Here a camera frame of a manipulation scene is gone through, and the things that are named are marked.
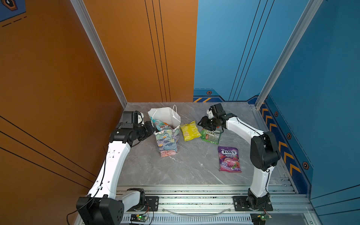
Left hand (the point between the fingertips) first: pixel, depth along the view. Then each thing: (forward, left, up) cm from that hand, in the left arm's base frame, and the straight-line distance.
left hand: (156, 126), depth 77 cm
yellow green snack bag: (+11, -19, -21) cm, 30 cm away
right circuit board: (-39, -54, -25) cm, 71 cm away
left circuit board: (-40, +7, -25) cm, 47 cm away
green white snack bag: (+8, -35, -23) cm, 43 cm away
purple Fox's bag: (-9, -44, -22) cm, 50 cm away
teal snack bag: (+5, 0, -6) cm, 7 cm away
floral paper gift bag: (+12, -4, -13) cm, 18 cm away
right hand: (+11, -26, -13) cm, 31 cm away
